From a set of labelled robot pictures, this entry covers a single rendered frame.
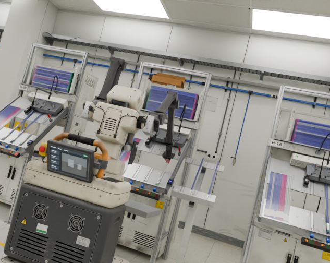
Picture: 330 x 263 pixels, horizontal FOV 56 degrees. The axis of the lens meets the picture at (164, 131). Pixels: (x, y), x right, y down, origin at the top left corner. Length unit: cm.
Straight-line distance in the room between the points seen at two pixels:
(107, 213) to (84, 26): 448
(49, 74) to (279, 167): 267
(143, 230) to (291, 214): 132
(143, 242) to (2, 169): 177
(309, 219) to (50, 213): 187
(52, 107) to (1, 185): 102
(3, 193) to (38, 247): 209
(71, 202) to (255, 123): 332
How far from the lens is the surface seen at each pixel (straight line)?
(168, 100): 229
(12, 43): 573
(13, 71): 554
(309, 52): 485
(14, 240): 187
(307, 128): 305
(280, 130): 320
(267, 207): 261
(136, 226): 306
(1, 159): 387
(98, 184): 160
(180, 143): 294
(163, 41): 506
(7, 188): 380
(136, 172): 276
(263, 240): 290
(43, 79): 387
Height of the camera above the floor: 104
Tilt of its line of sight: 3 degrees up
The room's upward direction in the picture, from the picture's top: 14 degrees clockwise
